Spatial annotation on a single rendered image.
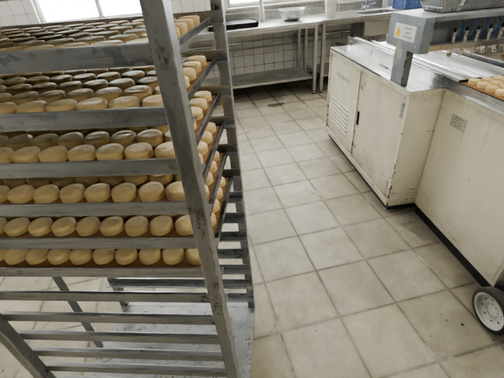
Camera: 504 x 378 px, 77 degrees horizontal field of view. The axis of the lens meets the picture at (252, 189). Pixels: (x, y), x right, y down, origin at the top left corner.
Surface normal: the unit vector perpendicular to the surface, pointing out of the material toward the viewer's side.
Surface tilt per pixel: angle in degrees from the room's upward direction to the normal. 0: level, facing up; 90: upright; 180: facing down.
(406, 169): 90
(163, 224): 0
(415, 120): 90
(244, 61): 90
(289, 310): 0
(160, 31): 90
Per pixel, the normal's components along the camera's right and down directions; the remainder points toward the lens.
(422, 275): -0.07, -0.83
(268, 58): 0.22, 0.54
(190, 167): -0.07, 0.57
